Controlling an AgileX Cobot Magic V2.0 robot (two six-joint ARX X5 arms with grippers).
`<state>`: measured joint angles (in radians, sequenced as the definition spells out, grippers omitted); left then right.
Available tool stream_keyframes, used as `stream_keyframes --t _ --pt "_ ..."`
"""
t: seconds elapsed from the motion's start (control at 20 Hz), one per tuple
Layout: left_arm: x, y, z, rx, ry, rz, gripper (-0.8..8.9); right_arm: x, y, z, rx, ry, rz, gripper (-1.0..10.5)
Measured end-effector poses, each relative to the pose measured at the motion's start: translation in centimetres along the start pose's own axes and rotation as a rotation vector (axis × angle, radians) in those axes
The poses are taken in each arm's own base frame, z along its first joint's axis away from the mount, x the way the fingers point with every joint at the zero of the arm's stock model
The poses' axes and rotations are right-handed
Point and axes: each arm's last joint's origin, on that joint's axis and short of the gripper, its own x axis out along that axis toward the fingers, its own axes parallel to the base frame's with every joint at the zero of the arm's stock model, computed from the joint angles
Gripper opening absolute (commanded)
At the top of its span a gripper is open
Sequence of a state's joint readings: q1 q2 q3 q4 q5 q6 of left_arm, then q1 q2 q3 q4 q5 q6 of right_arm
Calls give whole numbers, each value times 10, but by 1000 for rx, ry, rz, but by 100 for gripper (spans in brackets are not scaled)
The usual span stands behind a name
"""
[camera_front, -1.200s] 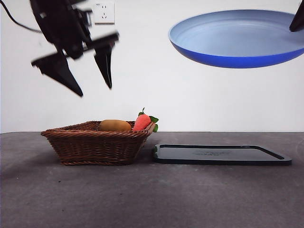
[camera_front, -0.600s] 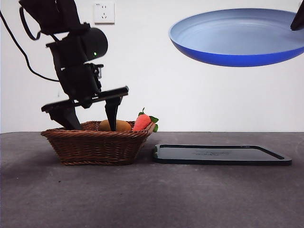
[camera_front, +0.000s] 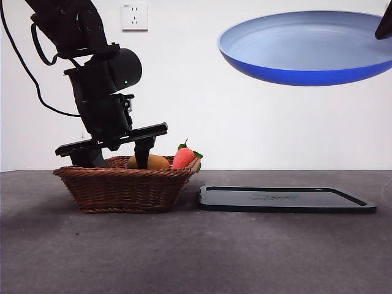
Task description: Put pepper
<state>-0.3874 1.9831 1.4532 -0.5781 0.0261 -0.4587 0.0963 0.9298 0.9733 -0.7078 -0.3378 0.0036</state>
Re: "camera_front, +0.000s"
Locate blue round plate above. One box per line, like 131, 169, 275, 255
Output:
217, 10, 392, 87

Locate yellow potato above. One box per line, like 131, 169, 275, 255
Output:
126, 154, 170, 171

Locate brown wicker basket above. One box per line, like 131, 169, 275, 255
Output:
53, 155, 202, 214

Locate dark rectangular tray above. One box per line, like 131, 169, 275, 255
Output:
197, 185, 378, 214

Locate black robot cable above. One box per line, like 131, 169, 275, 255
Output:
0, 0, 82, 118

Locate white wall power socket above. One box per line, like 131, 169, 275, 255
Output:
121, 2, 149, 32

